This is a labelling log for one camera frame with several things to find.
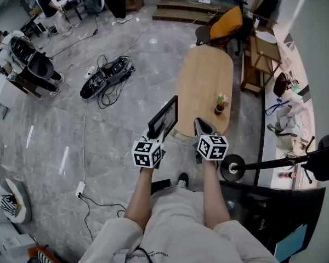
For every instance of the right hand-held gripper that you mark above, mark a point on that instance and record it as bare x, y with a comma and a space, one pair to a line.
211, 148

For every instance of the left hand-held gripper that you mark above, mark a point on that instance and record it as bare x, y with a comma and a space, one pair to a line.
142, 157

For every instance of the black framed picture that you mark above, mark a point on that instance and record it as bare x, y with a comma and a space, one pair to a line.
160, 114

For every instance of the person's left forearm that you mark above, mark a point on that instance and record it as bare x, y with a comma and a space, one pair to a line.
138, 199

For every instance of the person's right forearm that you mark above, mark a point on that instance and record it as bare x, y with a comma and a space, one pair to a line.
214, 196

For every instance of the oval wooden table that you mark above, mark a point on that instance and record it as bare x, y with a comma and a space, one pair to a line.
205, 73

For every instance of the dark soda bottle red label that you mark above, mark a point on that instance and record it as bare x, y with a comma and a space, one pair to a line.
286, 174
219, 111

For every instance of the artificial white flower bunch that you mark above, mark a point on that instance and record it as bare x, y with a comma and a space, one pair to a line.
222, 98

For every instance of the black coat rack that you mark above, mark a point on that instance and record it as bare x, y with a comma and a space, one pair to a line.
226, 171

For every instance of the person's right shoe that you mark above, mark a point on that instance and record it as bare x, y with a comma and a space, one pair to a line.
182, 179

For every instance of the gray backpack rig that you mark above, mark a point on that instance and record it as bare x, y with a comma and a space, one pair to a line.
113, 67
39, 64
98, 0

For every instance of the black bag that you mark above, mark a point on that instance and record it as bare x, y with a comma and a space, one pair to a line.
281, 85

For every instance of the white power strip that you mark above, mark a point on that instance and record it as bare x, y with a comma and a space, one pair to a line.
80, 188
90, 72
204, 1

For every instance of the white clothes pile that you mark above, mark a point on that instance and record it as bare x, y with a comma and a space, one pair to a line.
296, 111

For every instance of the person's off-white shirt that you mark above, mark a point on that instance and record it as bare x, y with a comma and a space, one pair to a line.
181, 229

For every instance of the wooden side shelf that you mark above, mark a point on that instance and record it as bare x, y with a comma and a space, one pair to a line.
266, 52

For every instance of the orange cushion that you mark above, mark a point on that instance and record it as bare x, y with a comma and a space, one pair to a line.
226, 23

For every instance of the wooden step platform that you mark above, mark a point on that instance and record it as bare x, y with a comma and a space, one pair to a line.
178, 11

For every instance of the dark jacket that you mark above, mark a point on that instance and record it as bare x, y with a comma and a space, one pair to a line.
326, 157

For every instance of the blue board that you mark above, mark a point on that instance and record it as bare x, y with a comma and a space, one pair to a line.
290, 242

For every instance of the black office chair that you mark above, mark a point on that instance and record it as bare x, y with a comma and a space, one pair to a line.
267, 1

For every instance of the white zebra print bag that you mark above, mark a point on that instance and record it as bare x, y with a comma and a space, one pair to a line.
9, 204

